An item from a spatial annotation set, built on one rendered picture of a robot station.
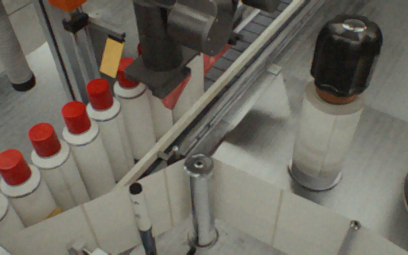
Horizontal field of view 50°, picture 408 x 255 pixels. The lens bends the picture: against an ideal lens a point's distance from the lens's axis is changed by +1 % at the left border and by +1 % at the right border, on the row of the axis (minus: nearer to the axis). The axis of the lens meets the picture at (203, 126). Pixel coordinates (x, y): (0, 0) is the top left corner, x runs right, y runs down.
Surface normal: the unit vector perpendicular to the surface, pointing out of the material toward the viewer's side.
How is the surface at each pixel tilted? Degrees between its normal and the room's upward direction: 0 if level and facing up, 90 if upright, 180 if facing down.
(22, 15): 0
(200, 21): 39
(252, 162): 0
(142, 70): 1
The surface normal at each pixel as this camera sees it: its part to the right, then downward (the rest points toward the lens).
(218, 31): 0.81, 0.41
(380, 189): -0.03, -0.67
